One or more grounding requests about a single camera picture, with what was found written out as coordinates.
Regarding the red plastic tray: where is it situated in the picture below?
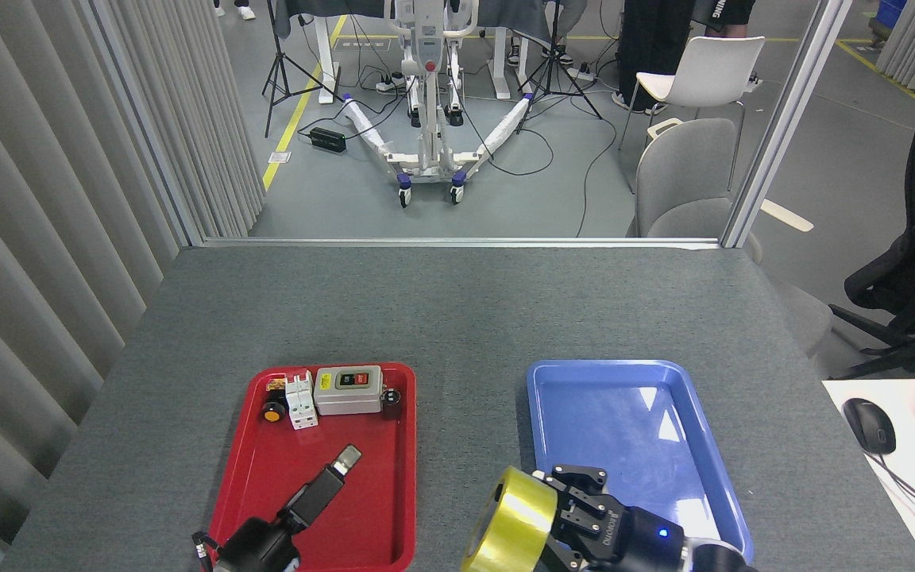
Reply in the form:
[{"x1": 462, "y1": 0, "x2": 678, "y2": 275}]
[{"x1": 205, "y1": 362, "x2": 417, "y2": 572}]

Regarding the grey push button switch box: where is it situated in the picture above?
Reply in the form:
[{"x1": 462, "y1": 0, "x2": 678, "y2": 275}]
[{"x1": 312, "y1": 365, "x2": 384, "y2": 416}]

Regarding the yellow tape roll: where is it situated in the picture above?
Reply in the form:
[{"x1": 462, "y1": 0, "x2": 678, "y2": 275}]
[{"x1": 461, "y1": 466, "x2": 558, "y2": 572}]

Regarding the grey chair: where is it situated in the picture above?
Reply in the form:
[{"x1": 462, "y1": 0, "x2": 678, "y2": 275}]
[{"x1": 634, "y1": 118, "x2": 833, "y2": 360}]

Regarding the silver post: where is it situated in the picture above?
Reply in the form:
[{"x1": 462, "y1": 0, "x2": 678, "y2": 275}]
[{"x1": 721, "y1": 0, "x2": 854, "y2": 249}]

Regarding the blue plastic tray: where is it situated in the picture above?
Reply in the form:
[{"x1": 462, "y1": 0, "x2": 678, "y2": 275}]
[{"x1": 526, "y1": 359, "x2": 754, "y2": 566}]

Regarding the white chair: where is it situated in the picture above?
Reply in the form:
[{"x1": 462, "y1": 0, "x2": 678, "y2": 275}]
[{"x1": 618, "y1": 35, "x2": 766, "y2": 191}]

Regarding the cream flat board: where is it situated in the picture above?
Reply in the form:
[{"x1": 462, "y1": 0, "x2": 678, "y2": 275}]
[{"x1": 759, "y1": 199, "x2": 814, "y2": 233}]

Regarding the black computer mouse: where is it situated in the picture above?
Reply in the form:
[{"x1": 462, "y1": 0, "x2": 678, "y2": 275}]
[{"x1": 842, "y1": 397, "x2": 897, "y2": 456}]

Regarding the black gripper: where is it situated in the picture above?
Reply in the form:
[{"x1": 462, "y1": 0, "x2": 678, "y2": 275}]
[
  {"x1": 214, "y1": 444, "x2": 363, "y2": 572},
  {"x1": 533, "y1": 465, "x2": 694, "y2": 572}
]

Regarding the black tripod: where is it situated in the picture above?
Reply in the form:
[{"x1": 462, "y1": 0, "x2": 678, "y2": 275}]
[
  {"x1": 515, "y1": 0, "x2": 603, "y2": 134},
  {"x1": 261, "y1": 0, "x2": 345, "y2": 137}
]

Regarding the white stand on wheels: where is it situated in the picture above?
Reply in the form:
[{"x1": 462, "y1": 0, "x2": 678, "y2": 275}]
[{"x1": 341, "y1": 0, "x2": 536, "y2": 209}]

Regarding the blue crate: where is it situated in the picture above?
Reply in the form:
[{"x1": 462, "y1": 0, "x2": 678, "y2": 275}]
[{"x1": 871, "y1": 0, "x2": 909, "y2": 37}]

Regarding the white circuit breaker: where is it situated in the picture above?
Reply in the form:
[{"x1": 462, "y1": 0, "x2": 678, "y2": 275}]
[{"x1": 284, "y1": 371, "x2": 319, "y2": 431}]

